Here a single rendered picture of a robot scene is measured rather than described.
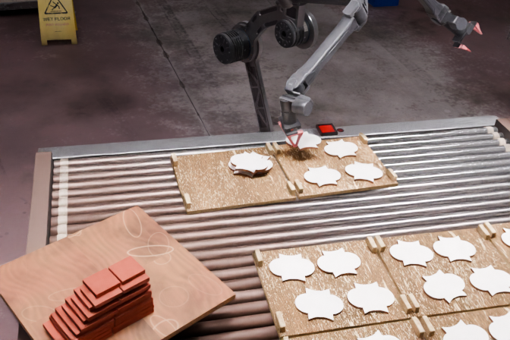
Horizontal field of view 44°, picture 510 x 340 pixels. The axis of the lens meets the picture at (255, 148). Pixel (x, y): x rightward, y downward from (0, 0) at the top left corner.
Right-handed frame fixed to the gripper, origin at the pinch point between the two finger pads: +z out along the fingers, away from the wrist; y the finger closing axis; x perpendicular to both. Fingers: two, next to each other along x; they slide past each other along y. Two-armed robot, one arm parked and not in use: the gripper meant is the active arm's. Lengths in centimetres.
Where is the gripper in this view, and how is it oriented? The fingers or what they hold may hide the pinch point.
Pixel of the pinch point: (292, 140)
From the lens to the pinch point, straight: 248.5
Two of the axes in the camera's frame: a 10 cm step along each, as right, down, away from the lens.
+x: -9.5, 2.6, -1.4
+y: -2.6, -5.1, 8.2
